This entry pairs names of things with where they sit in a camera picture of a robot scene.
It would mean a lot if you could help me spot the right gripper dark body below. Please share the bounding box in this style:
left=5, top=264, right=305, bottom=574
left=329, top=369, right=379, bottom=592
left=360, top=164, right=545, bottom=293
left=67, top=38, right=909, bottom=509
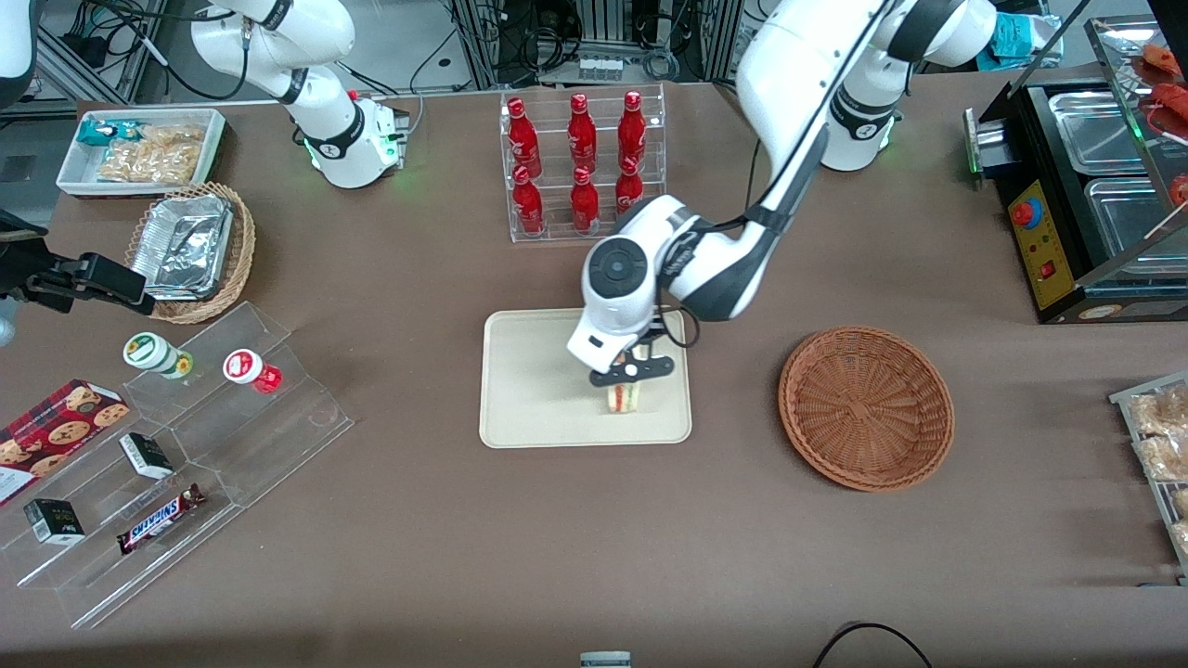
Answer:
left=0, top=211, right=47, bottom=302

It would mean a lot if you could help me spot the aluminium foil tray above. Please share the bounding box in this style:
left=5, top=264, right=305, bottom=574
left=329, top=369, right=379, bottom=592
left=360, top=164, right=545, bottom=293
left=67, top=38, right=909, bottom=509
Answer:
left=128, top=194, right=235, bottom=302

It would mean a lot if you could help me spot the beige plastic tray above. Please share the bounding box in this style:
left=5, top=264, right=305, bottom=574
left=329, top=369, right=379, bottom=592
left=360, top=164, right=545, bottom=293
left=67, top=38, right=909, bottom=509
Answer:
left=479, top=305, right=693, bottom=449

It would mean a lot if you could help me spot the light wicker basket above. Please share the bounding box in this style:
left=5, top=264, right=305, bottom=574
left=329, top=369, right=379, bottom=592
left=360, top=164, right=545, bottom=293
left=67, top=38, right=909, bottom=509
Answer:
left=123, top=182, right=257, bottom=325

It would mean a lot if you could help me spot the round brown wicker basket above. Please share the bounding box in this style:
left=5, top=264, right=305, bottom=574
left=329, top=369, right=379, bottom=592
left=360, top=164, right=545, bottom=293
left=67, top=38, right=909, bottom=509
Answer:
left=778, top=326, right=956, bottom=493

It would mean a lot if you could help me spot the tray of pastries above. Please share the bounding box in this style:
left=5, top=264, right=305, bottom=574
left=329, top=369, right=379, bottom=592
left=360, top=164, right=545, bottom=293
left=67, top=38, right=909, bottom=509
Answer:
left=1109, top=371, right=1188, bottom=587

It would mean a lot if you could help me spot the green lidded yoghurt cup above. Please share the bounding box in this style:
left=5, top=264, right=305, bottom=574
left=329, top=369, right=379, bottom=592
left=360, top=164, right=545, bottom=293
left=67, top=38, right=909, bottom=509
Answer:
left=123, top=332, right=195, bottom=380

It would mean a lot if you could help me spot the white rectangular snack bin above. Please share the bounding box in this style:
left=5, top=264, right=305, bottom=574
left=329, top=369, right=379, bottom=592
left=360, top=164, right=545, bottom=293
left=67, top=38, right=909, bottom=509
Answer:
left=56, top=109, right=228, bottom=200

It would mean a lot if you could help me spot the clear acrylic bottle rack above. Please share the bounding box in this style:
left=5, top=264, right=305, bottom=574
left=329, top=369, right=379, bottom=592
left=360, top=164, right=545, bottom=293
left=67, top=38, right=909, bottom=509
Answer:
left=501, top=83, right=667, bottom=245

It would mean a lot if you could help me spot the clear bag of crackers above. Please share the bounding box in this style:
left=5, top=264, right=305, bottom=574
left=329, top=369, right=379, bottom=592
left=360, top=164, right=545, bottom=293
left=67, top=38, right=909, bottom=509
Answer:
left=97, top=141, right=203, bottom=185
left=139, top=123, right=207, bottom=149

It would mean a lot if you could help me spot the red cola bottle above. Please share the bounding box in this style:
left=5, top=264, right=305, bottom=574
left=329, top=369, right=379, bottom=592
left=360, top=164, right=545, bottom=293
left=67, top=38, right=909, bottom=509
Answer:
left=614, top=156, right=646, bottom=216
left=618, top=90, right=649, bottom=172
left=506, top=96, right=544, bottom=177
left=512, top=165, right=548, bottom=236
left=570, top=166, right=602, bottom=234
left=567, top=93, right=600, bottom=173

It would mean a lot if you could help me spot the red cookie box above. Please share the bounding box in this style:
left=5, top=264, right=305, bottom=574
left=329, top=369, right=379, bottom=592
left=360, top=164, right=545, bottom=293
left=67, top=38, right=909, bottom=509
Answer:
left=0, top=379, right=131, bottom=507

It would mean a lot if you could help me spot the teal snack packet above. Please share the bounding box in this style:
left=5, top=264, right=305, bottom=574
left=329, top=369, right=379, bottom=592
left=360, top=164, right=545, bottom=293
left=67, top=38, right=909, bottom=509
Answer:
left=76, top=121, right=142, bottom=148

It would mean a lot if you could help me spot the red lidded yoghurt cup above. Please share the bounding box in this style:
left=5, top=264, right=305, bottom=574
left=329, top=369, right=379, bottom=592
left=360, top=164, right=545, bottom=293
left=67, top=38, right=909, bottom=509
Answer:
left=223, top=349, right=283, bottom=394

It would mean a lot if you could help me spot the small black box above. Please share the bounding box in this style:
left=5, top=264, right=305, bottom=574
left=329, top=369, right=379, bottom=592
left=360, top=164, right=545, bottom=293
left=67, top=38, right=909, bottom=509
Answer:
left=119, top=432, right=174, bottom=481
left=23, top=498, right=86, bottom=546

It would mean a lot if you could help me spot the clear acrylic stepped stand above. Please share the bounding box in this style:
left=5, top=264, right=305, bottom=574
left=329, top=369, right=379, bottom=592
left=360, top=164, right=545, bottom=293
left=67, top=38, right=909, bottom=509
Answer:
left=0, top=301, right=355, bottom=631

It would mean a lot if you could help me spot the Snickers chocolate bar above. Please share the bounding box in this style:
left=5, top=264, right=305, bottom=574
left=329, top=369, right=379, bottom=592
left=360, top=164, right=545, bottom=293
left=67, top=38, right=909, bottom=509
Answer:
left=116, top=483, right=207, bottom=556

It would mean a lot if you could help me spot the black food warmer case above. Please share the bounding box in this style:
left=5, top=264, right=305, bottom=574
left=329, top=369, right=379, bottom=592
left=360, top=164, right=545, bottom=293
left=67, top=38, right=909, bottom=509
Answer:
left=962, top=14, right=1188, bottom=325

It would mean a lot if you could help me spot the teal plastic bag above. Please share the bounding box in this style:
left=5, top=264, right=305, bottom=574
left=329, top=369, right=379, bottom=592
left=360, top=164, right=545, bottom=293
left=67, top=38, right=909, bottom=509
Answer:
left=988, top=11, right=1065, bottom=71

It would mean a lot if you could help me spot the steel warmer pan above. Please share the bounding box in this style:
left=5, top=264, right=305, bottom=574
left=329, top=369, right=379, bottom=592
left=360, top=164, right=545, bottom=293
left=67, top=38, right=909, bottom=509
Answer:
left=1047, top=90, right=1153, bottom=177
left=1084, top=176, right=1188, bottom=260

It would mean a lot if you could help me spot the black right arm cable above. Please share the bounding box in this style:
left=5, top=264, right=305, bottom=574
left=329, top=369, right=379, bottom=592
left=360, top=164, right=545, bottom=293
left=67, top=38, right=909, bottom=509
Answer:
left=82, top=0, right=247, bottom=101

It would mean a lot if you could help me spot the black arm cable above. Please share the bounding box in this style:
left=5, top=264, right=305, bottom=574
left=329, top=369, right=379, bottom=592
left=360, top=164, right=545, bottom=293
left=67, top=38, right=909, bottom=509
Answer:
left=648, top=0, right=897, bottom=352
left=82, top=0, right=247, bottom=101

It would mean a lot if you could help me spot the black looped table cable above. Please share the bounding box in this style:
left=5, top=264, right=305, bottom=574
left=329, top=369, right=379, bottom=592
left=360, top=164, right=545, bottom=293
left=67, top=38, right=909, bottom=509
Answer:
left=814, top=621, right=934, bottom=668

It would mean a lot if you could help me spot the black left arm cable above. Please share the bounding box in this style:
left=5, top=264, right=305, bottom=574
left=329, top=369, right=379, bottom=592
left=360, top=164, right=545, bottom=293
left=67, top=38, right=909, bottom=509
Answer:
left=648, top=0, right=897, bottom=352

